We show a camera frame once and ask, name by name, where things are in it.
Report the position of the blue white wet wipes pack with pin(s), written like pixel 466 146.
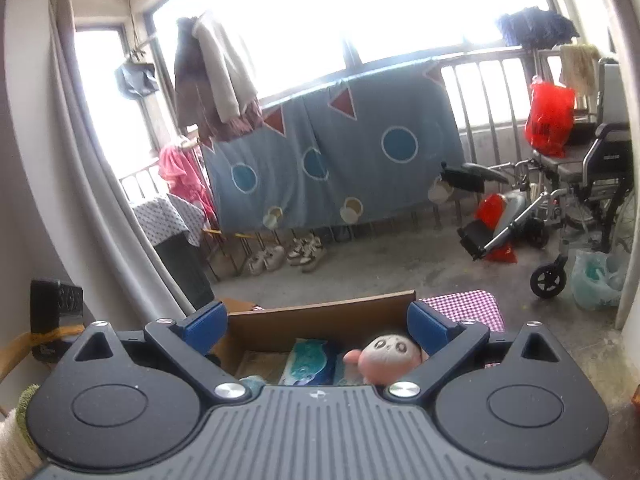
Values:
pixel 311 362

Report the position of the brown cardboard box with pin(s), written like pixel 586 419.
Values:
pixel 257 342

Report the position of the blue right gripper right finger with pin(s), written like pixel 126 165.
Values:
pixel 430 329

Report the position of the red plastic bag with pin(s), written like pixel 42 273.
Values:
pixel 551 117

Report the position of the hanging jackets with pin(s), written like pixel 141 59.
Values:
pixel 213 89

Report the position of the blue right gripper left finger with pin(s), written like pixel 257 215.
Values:
pixel 205 327

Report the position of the pink checkered cloth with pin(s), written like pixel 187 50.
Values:
pixel 474 305

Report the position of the blue patterned hanging blanket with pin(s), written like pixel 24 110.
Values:
pixel 364 149

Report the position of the light blue fluffy towel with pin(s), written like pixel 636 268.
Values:
pixel 254 384

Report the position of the white black sneaker pair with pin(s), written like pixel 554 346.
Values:
pixel 305 253

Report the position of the white sneaker left pair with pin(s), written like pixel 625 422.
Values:
pixel 269 259

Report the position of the pink panda plush toy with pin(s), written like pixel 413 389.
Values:
pixel 386 359

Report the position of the wheelchair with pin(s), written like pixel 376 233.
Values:
pixel 587 194

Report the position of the green plastic bag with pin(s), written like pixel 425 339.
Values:
pixel 598 279

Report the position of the grey curtain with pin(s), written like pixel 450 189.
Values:
pixel 75 219

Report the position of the pink hanging garment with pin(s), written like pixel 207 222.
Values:
pixel 179 167

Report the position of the dark clothes on railing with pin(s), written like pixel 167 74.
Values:
pixel 533 28

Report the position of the polka dot cloth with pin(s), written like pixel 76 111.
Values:
pixel 165 216

